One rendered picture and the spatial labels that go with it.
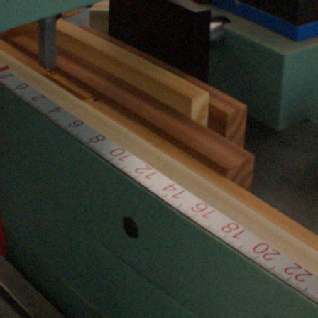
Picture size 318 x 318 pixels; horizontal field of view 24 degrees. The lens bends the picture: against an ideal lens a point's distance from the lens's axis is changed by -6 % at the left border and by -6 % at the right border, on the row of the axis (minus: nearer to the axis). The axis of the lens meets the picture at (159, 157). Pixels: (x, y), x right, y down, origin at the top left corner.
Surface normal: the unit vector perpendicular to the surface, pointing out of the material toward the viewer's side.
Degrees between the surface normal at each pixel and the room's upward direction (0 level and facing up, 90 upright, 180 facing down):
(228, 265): 90
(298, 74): 90
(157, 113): 0
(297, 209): 0
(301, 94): 90
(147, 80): 90
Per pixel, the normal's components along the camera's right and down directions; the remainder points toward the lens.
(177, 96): -0.76, 0.32
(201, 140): 0.03, -0.85
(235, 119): 0.65, 0.42
